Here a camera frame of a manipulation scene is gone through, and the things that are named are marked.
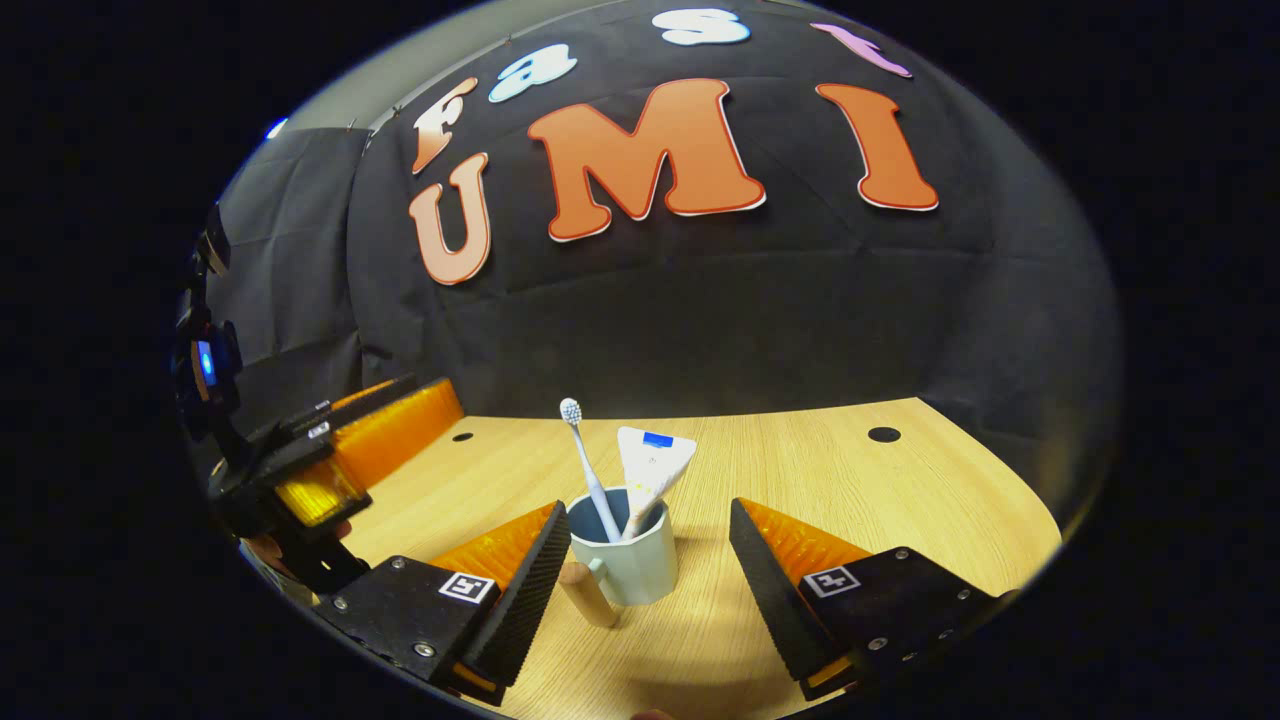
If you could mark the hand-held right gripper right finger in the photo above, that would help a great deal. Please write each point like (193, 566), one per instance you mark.
(770, 590)

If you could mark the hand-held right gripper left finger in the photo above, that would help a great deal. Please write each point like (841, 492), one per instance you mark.
(530, 590)

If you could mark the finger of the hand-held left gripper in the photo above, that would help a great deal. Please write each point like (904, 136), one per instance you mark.
(310, 490)
(400, 430)

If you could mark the white toothbrush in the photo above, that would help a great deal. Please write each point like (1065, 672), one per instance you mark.
(585, 460)

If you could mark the white toothpaste tube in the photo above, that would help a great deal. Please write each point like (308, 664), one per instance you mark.
(650, 465)

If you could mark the wooden desktop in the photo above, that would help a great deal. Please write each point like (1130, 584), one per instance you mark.
(850, 500)

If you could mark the black backdrop cloth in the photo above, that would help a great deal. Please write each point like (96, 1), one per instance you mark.
(700, 320)

